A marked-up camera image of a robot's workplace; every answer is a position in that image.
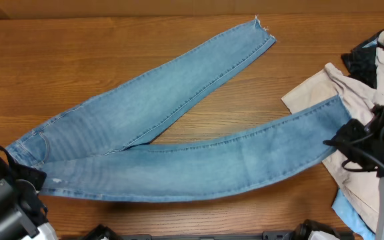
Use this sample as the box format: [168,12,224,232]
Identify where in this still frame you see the light blue denim jeans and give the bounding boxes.
[5,15,352,203]

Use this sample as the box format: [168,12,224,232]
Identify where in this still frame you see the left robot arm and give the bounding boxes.
[0,146,58,240]

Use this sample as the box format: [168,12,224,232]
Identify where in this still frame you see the beige cloth garment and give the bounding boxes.
[281,30,384,234]

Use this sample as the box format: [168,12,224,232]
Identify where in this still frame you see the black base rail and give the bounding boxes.
[78,223,356,240]

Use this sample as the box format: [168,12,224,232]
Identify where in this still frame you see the dark patterned garment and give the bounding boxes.
[341,29,384,89]

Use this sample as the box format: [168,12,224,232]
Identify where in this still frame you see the light blue cloth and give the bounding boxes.
[331,189,375,240]

